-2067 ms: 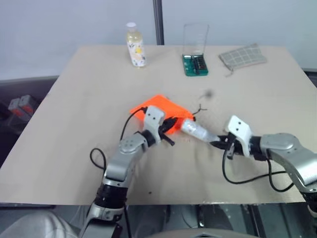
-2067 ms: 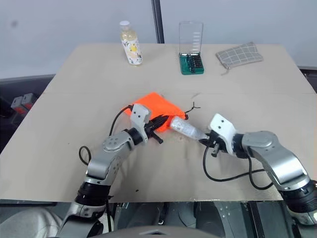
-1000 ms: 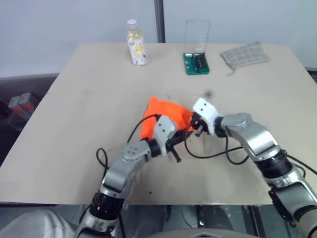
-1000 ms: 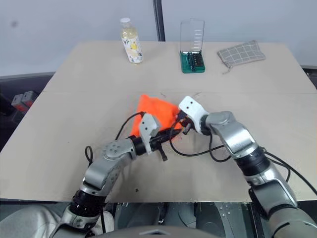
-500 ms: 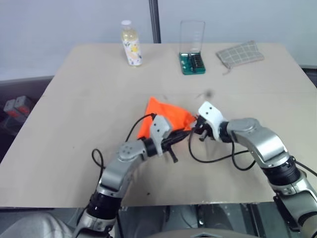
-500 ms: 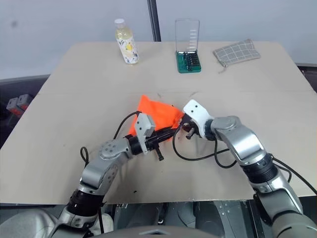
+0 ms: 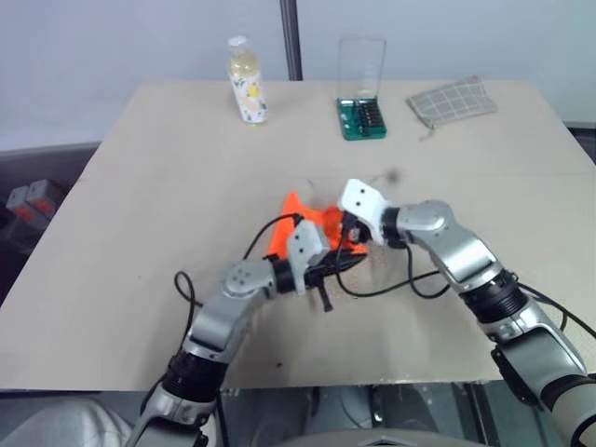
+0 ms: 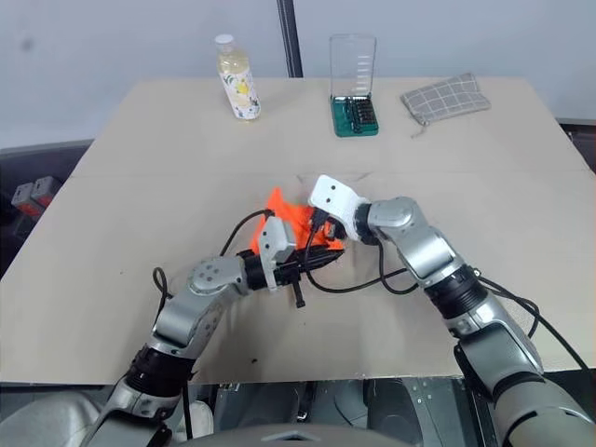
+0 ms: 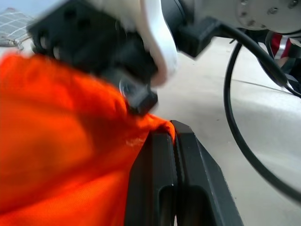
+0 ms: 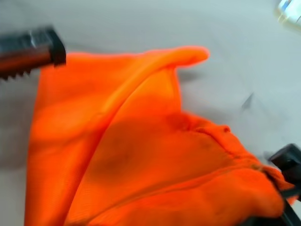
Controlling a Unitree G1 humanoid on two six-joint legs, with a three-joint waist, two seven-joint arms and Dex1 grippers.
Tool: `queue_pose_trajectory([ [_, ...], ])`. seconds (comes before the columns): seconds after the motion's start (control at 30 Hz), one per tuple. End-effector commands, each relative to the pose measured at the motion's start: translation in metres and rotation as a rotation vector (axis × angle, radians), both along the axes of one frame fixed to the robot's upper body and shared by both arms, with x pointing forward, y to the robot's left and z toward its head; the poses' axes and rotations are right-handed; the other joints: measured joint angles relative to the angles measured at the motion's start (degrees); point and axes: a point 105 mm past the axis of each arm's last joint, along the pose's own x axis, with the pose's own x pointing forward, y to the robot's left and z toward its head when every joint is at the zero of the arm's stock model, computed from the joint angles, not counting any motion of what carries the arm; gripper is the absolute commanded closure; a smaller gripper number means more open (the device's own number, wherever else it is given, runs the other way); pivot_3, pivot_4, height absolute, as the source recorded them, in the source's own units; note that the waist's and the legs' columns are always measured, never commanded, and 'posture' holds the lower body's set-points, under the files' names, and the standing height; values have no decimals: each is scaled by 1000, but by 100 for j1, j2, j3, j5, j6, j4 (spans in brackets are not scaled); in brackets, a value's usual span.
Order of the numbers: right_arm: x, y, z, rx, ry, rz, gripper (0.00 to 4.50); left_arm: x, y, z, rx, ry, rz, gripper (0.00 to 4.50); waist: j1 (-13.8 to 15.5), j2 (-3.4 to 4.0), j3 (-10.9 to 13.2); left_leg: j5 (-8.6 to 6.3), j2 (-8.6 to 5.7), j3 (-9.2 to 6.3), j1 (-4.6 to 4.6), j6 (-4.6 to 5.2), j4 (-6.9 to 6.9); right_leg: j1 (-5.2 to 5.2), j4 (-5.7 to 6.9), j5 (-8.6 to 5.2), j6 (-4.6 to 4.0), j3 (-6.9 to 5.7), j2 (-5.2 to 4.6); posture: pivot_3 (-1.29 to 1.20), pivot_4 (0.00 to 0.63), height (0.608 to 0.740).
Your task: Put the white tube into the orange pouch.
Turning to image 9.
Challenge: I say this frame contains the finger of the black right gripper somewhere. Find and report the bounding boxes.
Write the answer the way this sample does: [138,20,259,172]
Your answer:
[103,69,158,116]

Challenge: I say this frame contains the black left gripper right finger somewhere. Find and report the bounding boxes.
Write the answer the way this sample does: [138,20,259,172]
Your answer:
[170,120,245,226]

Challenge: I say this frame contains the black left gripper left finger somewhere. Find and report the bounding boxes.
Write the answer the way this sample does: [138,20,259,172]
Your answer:
[124,130,178,226]

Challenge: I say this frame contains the orange fabric pouch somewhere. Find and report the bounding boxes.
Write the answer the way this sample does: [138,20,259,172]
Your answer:
[0,52,176,226]

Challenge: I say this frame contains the white checked cloth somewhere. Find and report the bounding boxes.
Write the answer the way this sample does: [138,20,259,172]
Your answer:
[0,7,34,48]

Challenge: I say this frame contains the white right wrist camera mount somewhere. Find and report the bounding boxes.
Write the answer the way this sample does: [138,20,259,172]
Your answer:
[93,0,179,87]

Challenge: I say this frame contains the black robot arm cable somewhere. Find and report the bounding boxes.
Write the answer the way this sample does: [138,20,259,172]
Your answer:
[176,16,301,201]

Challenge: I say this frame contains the red and silver strap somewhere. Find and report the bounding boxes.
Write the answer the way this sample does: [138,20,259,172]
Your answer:
[270,32,292,61]

